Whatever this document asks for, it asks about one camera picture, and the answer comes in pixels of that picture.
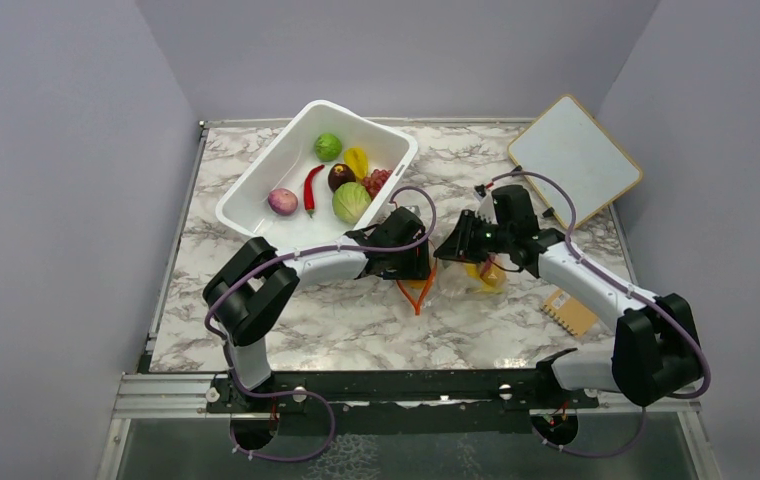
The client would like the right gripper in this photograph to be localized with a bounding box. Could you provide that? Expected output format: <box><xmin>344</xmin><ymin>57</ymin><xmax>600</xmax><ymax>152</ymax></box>
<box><xmin>435</xmin><ymin>209</ymin><xmax>513</xmax><ymax>264</ymax></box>

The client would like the clear zip top bag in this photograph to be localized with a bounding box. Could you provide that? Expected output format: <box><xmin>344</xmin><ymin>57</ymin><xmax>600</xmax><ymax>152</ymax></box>
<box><xmin>395</xmin><ymin>255</ymin><xmax>507</xmax><ymax>316</ymax></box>

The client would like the white plastic bin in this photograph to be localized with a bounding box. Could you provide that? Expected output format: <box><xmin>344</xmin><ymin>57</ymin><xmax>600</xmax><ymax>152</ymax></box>
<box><xmin>215</xmin><ymin>100</ymin><xmax>418</xmax><ymax>248</ymax></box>

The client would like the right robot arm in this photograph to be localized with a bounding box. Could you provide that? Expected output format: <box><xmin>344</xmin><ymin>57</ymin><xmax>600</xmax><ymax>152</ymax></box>
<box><xmin>434</xmin><ymin>185</ymin><xmax>708</xmax><ymax>407</ymax></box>

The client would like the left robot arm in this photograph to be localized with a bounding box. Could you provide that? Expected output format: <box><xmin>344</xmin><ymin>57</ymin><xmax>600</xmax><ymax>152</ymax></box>
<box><xmin>203</xmin><ymin>207</ymin><xmax>435</xmax><ymax>411</ymax></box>

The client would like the green cabbage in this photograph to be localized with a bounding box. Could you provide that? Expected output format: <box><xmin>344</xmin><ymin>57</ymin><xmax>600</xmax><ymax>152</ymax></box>
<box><xmin>332</xmin><ymin>182</ymin><xmax>372</xmax><ymax>225</ymax></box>

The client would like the red grapes bunch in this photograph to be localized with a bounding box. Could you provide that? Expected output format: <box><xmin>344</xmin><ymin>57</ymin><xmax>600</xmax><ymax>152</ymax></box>
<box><xmin>361</xmin><ymin>169</ymin><xmax>392</xmax><ymax>199</ymax></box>

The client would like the dark purple fruit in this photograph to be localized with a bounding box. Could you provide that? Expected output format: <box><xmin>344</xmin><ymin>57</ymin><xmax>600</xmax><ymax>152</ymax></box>
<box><xmin>327</xmin><ymin>163</ymin><xmax>357</xmax><ymax>192</ymax></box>

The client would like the yellow bell pepper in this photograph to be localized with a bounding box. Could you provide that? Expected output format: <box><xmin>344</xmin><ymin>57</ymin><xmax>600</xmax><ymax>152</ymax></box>
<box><xmin>343</xmin><ymin>147</ymin><xmax>369</xmax><ymax>181</ymax></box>

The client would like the red chili pepper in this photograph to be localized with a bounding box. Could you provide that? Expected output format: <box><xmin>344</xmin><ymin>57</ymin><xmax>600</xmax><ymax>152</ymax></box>
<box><xmin>303</xmin><ymin>165</ymin><xmax>324</xmax><ymax>218</ymax></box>

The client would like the small yellow notebook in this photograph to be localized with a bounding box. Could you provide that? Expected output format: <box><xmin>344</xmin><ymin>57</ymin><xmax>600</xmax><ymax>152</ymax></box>
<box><xmin>541</xmin><ymin>289</ymin><xmax>598</xmax><ymax>337</ymax></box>

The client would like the small green lime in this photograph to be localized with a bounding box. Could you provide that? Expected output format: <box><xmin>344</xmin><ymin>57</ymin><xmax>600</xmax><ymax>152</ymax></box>
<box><xmin>314</xmin><ymin>133</ymin><xmax>343</xmax><ymax>162</ymax></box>

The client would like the purple onion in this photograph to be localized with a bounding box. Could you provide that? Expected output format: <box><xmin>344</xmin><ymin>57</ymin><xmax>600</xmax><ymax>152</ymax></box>
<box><xmin>267</xmin><ymin>188</ymin><xmax>299</xmax><ymax>216</ymax></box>

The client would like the white board wooden frame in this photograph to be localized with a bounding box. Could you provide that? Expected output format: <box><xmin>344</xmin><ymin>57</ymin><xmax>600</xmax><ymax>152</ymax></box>
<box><xmin>508</xmin><ymin>94</ymin><xmax>643</xmax><ymax>227</ymax></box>

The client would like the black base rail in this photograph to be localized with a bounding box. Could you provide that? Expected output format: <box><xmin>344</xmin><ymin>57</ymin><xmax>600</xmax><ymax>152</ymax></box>
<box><xmin>136</xmin><ymin>354</ymin><xmax>603</xmax><ymax>439</ymax></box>

